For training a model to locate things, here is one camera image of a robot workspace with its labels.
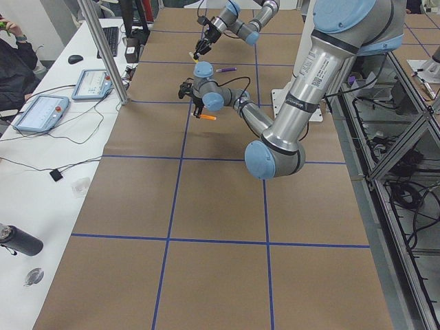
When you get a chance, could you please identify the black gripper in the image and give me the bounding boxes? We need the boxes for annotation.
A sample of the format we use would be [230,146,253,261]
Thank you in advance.
[194,16,222,60]
[192,96,204,118]

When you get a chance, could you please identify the yellow highlighter pen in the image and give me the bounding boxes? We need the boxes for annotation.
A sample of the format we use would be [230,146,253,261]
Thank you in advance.
[188,52,199,63]

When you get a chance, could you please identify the orange highlighter pen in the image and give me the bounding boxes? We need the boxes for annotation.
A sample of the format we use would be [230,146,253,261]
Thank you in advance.
[196,114,217,121]

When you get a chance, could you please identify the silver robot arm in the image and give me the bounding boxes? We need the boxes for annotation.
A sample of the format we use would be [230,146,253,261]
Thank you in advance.
[192,0,280,61]
[179,1,406,179]

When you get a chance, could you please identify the purple highlighter pen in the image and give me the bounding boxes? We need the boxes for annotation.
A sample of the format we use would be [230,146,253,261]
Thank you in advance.
[216,67,237,73]

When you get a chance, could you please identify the black computer monitor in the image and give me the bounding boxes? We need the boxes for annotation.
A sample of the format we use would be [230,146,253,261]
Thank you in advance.
[118,0,155,44]

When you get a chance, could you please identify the black keyboard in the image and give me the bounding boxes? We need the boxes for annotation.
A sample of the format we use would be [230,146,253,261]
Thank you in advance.
[102,27,119,57]

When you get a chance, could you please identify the far teach pendant tablet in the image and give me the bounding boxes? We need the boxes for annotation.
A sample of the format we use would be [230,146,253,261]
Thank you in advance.
[71,69,113,101]

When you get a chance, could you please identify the teach pendant tablet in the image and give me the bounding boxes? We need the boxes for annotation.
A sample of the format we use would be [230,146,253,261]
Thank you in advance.
[12,95,70,133]
[71,69,113,101]

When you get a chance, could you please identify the black computer mouse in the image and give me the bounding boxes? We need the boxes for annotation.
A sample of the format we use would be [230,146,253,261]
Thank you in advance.
[67,54,84,65]

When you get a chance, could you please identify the clear plastic wrapper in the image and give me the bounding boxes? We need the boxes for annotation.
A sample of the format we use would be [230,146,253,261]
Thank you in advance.
[71,177,91,198]

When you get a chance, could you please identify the near teach pendant tablet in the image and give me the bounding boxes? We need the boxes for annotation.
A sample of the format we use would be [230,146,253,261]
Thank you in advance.
[12,95,70,133]

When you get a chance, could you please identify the small black square device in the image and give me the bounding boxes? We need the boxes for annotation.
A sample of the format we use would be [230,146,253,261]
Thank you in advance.
[49,168,63,182]

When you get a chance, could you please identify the seated person in black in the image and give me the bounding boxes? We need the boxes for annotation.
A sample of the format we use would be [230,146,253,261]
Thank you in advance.
[1,16,41,111]

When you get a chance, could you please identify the black water bottle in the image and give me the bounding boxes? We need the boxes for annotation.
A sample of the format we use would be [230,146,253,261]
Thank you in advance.
[1,224,43,256]

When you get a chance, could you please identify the silver bottle lid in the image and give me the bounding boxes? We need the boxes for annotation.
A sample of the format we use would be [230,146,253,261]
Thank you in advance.
[23,267,45,287]

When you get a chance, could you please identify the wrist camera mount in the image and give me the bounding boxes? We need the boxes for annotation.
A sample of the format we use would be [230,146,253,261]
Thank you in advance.
[178,78,194,100]

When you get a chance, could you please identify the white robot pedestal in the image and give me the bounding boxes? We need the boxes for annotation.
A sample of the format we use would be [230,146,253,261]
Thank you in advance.
[271,81,323,122]

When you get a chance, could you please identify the aluminium frame post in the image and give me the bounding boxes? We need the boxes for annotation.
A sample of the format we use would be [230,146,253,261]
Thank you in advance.
[77,0,128,105]

